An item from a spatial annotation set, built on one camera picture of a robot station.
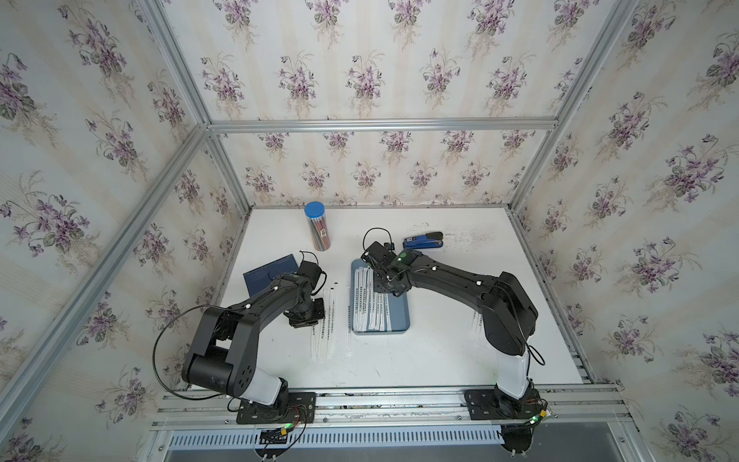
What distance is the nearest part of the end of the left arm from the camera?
0.76 m

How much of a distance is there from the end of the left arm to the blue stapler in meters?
0.42

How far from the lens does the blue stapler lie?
107 centimetres
